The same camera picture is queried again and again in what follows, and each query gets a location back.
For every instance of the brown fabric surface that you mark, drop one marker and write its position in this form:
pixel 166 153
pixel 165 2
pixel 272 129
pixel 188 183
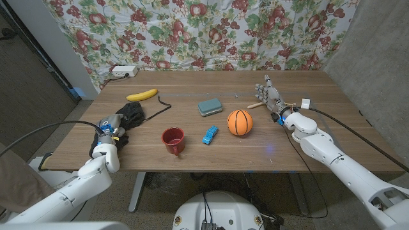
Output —
pixel 19 185

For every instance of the dark table leg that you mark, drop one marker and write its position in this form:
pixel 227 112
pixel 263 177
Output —
pixel 298 195

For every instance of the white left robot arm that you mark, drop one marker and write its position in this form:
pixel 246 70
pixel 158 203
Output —
pixel 86 179

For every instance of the dark grey partition panel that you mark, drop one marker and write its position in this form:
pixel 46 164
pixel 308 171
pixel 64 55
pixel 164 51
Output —
pixel 25 96

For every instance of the wooden stick with blue head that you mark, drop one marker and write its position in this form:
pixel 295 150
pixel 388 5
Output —
pixel 255 105

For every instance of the white power strip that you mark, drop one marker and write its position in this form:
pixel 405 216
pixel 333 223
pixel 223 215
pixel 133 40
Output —
pixel 123 71

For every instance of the yellow banana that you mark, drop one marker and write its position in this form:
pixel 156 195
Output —
pixel 142 95

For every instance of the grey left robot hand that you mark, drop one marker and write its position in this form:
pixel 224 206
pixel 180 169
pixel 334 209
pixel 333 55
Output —
pixel 112 123

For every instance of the red cup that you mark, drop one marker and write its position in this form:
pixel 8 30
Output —
pixel 173 139

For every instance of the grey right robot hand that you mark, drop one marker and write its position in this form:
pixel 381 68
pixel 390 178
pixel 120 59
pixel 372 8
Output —
pixel 273 97

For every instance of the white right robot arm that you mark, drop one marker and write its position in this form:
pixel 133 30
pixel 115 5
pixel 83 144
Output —
pixel 345 171

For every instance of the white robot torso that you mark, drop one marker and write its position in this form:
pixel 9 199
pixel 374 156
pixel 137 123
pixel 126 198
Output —
pixel 217 211

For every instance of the blue toy block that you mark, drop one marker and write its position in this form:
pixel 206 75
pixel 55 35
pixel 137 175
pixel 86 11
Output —
pixel 210 134

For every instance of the floral fruit print backdrop cloth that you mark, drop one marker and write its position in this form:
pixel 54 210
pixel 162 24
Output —
pixel 198 35

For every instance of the white table leg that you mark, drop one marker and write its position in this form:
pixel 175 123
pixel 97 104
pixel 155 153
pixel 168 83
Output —
pixel 137 191

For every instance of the teal rectangular case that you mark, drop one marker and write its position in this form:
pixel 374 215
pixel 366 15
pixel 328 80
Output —
pixel 210 106

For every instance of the orange basketball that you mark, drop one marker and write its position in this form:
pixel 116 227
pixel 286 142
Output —
pixel 239 122

